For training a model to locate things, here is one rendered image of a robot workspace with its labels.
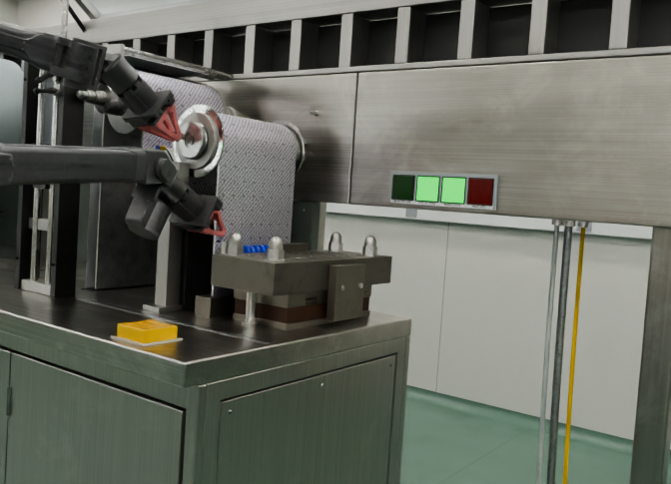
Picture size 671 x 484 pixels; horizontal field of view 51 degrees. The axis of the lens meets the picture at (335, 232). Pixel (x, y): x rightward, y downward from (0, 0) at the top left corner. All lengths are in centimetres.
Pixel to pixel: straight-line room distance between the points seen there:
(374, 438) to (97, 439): 57
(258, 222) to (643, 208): 76
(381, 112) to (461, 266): 256
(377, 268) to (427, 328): 267
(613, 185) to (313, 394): 66
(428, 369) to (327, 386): 290
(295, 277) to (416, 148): 41
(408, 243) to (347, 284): 282
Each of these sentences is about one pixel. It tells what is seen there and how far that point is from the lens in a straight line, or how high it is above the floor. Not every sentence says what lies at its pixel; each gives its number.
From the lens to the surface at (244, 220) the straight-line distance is 149.
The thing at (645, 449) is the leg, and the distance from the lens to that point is 158.
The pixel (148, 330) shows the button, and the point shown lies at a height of 92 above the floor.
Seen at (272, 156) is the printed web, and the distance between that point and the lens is 154.
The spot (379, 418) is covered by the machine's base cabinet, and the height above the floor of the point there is 69.
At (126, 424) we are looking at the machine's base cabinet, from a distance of 125.
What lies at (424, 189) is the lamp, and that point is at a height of 118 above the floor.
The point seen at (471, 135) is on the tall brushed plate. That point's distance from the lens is 147.
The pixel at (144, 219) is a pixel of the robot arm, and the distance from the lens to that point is 128.
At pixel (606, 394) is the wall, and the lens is 387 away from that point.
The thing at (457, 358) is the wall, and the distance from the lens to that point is 414.
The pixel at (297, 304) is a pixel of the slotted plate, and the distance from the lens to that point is 135.
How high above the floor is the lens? 116
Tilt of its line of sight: 3 degrees down
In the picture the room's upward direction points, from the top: 4 degrees clockwise
